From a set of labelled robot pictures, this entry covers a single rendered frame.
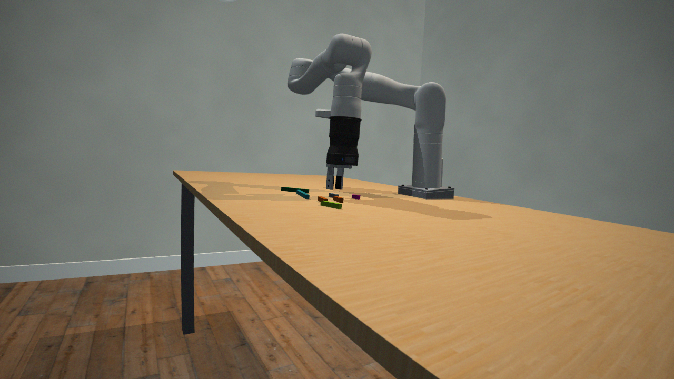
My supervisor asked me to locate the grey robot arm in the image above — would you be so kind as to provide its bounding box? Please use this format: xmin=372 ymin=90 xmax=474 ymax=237
xmin=288 ymin=34 xmax=446 ymax=188

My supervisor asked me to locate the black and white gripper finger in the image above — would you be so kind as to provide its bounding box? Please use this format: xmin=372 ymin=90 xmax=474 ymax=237
xmin=326 ymin=164 xmax=341 ymax=190
xmin=335 ymin=165 xmax=352 ymax=190

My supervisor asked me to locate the lime green rod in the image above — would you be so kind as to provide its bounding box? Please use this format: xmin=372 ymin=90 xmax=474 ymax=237
xmin=320 ymin=201 xmax=342 ymax=209

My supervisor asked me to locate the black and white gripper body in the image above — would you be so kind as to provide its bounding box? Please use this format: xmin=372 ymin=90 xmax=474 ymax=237
xmin=315 ymin=96 xmax=362 ymax=166

